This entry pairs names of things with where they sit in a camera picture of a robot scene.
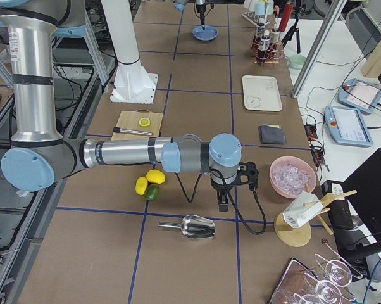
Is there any cream bear tray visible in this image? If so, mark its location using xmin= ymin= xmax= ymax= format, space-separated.
xmin=242 ymin=75 xmax=282 ymax=112

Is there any steel cylinder tool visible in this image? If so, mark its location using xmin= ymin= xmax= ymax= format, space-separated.
xmin=113 ymin=126 xmax=153 ymax=136

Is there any wooden cutting board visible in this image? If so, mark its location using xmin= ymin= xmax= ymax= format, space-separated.
xmin=111 ymin=110 xmax=163 ymax=141

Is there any blue teach pendant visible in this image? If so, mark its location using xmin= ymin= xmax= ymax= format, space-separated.
xmin=338 ymin=78 xmax=381 ymax=114
xmin=324 ymin=106 xmax=373 ymax=147

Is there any blue plate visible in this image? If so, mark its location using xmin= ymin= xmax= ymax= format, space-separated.
xmin=192 ymin=25 xmax=218 ymax=41

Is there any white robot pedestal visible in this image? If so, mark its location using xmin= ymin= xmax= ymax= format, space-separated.
xmin=101 ymin=0 xmax=158 ymax=105

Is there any black monitor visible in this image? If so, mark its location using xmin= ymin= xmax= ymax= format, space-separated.
xmin=335 ymin=148 xmax=381 ymax=262

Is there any glassware tray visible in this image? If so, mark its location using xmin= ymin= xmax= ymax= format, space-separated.
xmin=269 ymin=254 xmax=363 ymax=303

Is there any aluminium frame post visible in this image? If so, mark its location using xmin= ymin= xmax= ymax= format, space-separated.
xmin=291 ymin=0 xmax=347 ymax=98

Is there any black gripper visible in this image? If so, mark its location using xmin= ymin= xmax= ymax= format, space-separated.
xmin=196 ymin=0 xmax=206 ymax=30
xmin=210 ymin=178 xmax=234 ymax=212

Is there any lemon half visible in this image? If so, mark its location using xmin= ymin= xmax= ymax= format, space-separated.
xmin=138 ymin=117 xmax=151 ymax=128

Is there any green bowl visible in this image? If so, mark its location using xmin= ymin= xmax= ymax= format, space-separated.
xmin=289 ymin=54 xmax=306 ymax=70

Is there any grey folded cloth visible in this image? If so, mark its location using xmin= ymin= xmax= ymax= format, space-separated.
xmin=258 ymin=124 xmax=285 ymax=144

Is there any green lime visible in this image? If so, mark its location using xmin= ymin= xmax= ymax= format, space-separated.
xmin=144 ymin=184 xmax=160 ymax=201

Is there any round yellow lemon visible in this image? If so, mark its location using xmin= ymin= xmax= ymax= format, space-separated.
xmin=145 ymin=169 xmax=166 ymax=184

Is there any copper wire bottle rack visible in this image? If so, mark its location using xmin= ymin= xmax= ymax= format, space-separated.
xmin=251 ymin=9 xmax=288 ymax=65

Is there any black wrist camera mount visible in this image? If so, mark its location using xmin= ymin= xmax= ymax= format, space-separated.
xmin=231 ymin=161 xmax=259 ymax=191

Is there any white wire cup rack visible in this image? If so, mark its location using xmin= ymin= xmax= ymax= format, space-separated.
xmin=242 ymin=0 xmax=280 ymax=25

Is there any black tripod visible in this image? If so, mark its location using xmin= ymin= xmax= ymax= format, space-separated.
xmin=281 ymin=0 xmax=302 ymax=54

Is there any red cylinder bottle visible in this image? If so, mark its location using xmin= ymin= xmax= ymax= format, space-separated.
xmin=279 ymin=1 xmax=294 ymax=32

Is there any pink ice bowl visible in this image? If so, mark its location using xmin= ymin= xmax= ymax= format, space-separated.
xmin=269 ymin=156 xmax=317 ymax=199

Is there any oval yellow lemon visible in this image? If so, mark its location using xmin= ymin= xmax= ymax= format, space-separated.
xmin=135 ymin=177 xmax=149 ymax=196

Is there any wooden stand with carton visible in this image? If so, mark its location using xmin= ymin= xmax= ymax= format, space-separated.
xmin=274 ymin=190 xmax=357 ymax=247

